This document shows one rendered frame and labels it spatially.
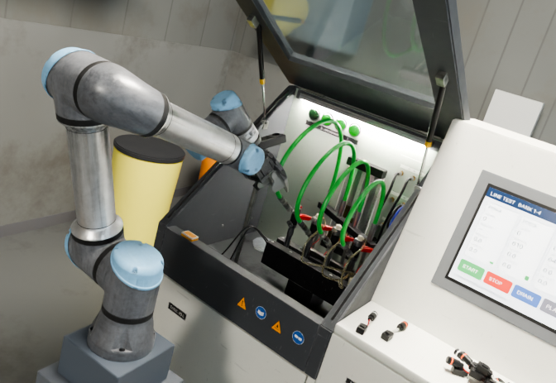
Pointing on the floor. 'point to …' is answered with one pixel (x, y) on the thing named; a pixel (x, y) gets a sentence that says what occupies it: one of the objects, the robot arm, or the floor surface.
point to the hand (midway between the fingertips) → (281, 185)
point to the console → (444, 179)
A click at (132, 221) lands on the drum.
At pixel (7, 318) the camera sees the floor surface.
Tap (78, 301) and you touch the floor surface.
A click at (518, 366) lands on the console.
